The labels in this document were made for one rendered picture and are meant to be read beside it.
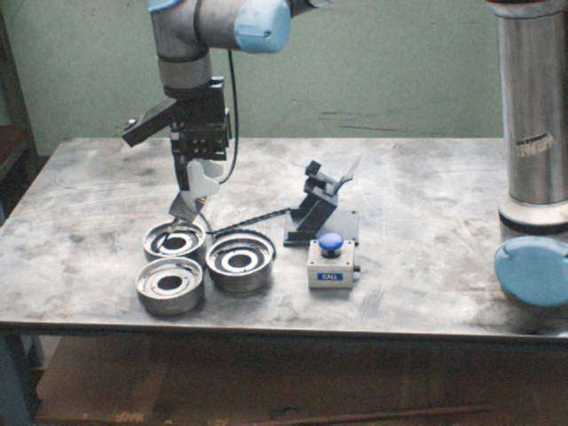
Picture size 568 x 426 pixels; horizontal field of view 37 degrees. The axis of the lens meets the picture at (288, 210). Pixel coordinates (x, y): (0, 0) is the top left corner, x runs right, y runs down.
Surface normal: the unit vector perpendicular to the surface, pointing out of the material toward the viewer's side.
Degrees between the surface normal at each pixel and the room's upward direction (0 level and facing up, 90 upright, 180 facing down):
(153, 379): 0
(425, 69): 90
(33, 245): 0
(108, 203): 0
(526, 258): 98
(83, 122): 90
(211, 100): 90
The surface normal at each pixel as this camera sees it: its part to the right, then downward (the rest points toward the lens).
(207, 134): -0.06, 0.55
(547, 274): -0.38, 0.62
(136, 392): -0.06, -0.84
